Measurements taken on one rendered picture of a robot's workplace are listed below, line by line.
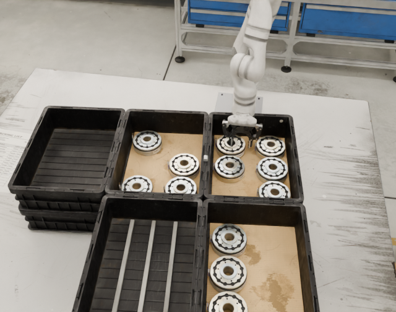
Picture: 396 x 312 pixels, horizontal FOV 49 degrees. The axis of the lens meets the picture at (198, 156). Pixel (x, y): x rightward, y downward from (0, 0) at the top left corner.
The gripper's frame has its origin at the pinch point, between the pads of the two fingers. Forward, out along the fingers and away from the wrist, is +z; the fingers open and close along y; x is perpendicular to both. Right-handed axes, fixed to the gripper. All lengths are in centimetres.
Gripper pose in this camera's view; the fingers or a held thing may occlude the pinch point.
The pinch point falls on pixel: (241, 142)
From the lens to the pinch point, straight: 154.6
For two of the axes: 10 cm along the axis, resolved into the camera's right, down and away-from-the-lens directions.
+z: 0.0, 7.1, 7.1
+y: -9.9, -1.1, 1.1
